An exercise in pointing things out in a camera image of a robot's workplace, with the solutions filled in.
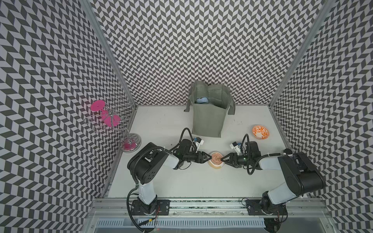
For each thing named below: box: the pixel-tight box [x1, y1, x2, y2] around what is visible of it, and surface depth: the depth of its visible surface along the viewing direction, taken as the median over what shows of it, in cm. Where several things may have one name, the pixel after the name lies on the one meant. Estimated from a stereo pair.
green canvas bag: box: [184, 80, 237, 138], surface depth 92 cm
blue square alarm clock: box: [195, 96, 209, 104], surface depth 104 cm
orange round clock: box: [207, 150, 225, 169], surface depth 88 cm
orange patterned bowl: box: [252, 124, 270, 140], surface depth 101 cm
